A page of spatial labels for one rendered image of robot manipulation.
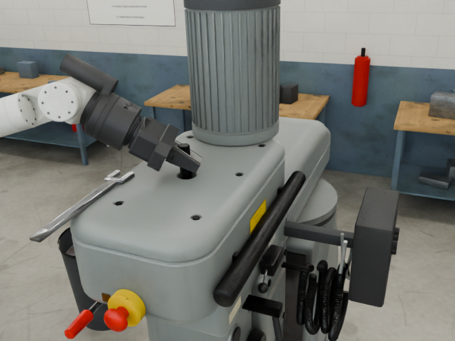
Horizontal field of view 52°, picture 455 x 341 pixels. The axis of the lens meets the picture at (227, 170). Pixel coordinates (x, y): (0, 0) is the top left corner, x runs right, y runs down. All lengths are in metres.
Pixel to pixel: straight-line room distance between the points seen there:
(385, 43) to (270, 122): 4.01
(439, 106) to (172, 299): 4.01
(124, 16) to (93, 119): 5.17
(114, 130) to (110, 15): 5.29
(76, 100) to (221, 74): 0.30
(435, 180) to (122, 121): 4.12
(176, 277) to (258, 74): 0.46
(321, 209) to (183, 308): 0.78
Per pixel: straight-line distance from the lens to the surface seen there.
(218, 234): 0.73
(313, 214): 1.41
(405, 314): 3.55
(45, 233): 0.75
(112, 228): 0.75
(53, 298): 3.81
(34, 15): 6.86
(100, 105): 0.84
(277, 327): 0.99
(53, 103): 0.83
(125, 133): 0.83
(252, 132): 1.00
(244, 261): 0.79
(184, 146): 0.86
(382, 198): 1.18
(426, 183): 4.78
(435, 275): 3.97
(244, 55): 0.96
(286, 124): 1.53
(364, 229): 1.06
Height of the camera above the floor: 2.26
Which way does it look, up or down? 25 degrees down
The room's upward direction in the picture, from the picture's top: 2 degrees counter-clockwise
